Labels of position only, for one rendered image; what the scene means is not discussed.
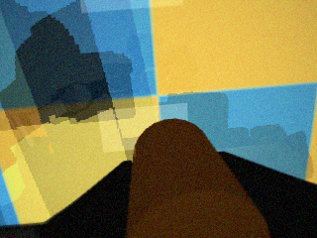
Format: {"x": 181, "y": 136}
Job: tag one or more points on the orange knob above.
{"x": 182, "y": 188}

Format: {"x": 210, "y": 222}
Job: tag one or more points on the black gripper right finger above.
{"x": 288, "y": 204}

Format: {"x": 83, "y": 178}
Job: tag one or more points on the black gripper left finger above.
{"x": 101, "y": 212}

